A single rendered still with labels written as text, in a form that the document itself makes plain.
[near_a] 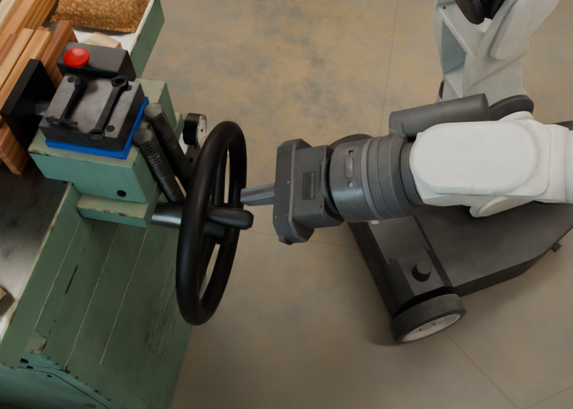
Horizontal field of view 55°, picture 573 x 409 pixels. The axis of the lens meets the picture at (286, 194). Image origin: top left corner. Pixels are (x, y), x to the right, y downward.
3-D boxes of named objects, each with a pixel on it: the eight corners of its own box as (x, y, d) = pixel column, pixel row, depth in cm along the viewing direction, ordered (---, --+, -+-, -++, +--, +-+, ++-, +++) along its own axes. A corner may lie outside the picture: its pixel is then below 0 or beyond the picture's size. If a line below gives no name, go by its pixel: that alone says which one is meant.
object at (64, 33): (21, 175, 72) (-1, 146, 67) (13, 173, 72) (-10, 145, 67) (83, 53, 83) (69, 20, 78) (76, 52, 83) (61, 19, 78)
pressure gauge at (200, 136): (201, 158, 108) (195, 134, 101) (182, 155, 109) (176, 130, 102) (210, 133, 111) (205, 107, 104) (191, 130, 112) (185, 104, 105)
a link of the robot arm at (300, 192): (306, 253, 67) (400, 246, 61) (262, 234, 59) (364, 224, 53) (310, 157, 71) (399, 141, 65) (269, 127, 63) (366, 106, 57)
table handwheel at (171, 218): (263, 151, 95) (231, 321, 90) (150, 134, 97) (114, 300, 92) (235, 94, 66) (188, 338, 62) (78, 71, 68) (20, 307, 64)
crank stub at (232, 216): (256, 212, 68) (252, 232, 68) (211, 204, 69) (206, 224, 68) (253, 210, 66) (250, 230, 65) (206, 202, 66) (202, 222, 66)
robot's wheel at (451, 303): (380, 334, 152) (443, 312, 156) (388, 351, 149) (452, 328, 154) (397, 308, 135) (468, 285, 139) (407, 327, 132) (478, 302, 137)
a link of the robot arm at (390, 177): (404, 224, 63) (509, 214, 57) (367, 215, 54) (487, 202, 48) (397, 129, 65) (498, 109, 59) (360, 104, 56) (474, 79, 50)
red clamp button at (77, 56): (85, 71, 66) (82, 65, 65) (61, 67, 66) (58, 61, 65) (94, 53, 67) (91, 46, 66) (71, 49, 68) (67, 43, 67)
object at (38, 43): (20, 158, 73) (-3, 125, 67) (6, 155, 74) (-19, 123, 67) (67, 67, 81) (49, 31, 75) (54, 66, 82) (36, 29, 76)
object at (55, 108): (126, 159, 66) (114, 131, 61) (40, 146, 67) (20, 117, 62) (159, 78, 72) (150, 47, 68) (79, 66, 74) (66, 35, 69)
